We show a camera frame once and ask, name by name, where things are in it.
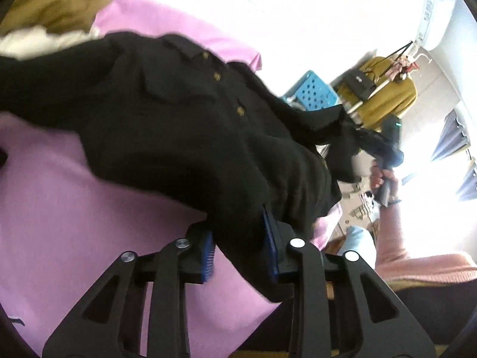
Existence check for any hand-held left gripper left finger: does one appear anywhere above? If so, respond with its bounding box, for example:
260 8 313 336
42 224 214 358

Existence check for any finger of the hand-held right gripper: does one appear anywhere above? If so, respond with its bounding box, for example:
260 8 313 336
354 127 392 159

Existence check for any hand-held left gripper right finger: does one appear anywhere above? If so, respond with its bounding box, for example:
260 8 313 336
262 209 436 358

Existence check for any black button jacket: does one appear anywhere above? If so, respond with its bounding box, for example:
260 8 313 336
0 32 373 303

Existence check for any black shoulder bag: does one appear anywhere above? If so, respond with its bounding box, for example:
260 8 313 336
341 69 378 102

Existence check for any person's right forearm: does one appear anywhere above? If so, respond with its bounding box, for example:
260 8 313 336
374 200 412 269

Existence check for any person's right hand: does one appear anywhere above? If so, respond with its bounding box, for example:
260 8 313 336
369 160 400 205

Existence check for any mustard yellow hanging garment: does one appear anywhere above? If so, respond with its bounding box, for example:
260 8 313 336
357 57 417 132

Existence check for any pair of shoes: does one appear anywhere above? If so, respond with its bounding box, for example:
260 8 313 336
345 190 379 226

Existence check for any blue perforated plastic basket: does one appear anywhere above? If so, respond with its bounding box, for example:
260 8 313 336
281 70 340 113

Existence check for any pale blue cloth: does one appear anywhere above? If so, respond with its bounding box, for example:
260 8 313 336
340 226 378 266

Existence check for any white air conditioner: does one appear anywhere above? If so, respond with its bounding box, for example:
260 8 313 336
415 0 457 51

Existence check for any pink bed sheet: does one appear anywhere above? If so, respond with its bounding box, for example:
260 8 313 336
0 0 284 358

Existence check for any white fluffy garment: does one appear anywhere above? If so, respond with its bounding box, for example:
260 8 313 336
0 25 101 60

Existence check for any olive brown garment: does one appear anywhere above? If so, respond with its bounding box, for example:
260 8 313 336
0 0 114 36

